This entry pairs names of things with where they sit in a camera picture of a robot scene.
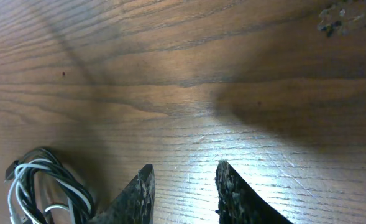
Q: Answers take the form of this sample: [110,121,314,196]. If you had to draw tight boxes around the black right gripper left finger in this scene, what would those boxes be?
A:
[88,164,155,224]

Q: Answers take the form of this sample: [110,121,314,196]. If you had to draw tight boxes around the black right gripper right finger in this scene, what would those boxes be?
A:
[215,160,292,224]

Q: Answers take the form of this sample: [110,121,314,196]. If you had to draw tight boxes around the black usb cable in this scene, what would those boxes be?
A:
[4,147,96,224]

